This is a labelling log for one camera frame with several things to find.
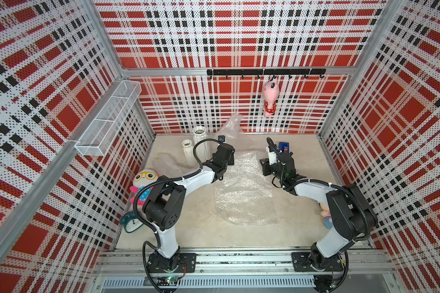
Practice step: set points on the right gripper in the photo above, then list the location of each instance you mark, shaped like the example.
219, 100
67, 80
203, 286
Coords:
266, 166

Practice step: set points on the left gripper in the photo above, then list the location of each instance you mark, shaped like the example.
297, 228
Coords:
231, 162

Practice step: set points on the short white ribbed vase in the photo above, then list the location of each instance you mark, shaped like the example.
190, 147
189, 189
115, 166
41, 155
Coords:
188, 149

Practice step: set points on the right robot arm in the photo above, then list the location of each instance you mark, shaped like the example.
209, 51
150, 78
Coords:
352, 217

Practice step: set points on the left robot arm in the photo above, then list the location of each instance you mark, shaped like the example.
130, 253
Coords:
159, 204

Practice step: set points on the crumpled bubble wrap pile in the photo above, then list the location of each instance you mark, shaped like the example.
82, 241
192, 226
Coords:
231, 132

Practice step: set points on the blue box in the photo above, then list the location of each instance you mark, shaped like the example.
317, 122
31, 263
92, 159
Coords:
284, 149

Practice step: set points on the tall white ribbed vase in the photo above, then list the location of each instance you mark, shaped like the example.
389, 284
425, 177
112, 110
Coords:
199, 134

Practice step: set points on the doll head plush toy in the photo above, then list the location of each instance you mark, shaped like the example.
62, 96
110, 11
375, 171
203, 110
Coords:
326, 215

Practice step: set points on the pink hanging plush toy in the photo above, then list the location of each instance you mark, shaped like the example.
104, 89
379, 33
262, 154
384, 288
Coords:
270, 94

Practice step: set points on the owl plush toy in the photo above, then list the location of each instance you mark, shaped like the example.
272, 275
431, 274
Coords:
143, 178

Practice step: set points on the teal alarm clock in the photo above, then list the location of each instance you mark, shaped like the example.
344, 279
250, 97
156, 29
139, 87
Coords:
130, 222

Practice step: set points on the black hook rail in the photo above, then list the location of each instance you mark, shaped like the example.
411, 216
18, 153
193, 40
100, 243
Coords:
268, 71

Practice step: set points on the clear wall shelf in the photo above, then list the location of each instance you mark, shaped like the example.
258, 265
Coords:
101, 132

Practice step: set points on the metal base rail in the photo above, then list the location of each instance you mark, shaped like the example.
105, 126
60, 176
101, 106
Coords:
269, 270

